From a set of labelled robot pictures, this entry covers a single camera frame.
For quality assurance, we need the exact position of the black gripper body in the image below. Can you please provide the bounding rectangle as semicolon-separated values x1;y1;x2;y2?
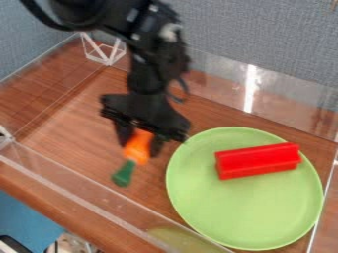
100;93;189;142

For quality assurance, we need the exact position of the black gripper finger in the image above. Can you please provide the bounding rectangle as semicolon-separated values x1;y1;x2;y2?
151;135;169;158
113;122;135;146

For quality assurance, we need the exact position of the orange toy carrot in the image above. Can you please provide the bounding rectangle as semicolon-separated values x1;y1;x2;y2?
110;129;153;187

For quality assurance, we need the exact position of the red plastic block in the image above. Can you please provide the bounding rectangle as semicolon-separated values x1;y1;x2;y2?
213;142;302;180

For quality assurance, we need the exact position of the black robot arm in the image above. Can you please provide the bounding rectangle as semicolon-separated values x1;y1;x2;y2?
18;0;189;156

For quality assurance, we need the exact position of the green round plate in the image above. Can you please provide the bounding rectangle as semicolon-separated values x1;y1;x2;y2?
167;126;323;251

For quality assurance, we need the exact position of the clear acrylic enclosure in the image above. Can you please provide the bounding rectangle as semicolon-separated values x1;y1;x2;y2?
0;36;338;253

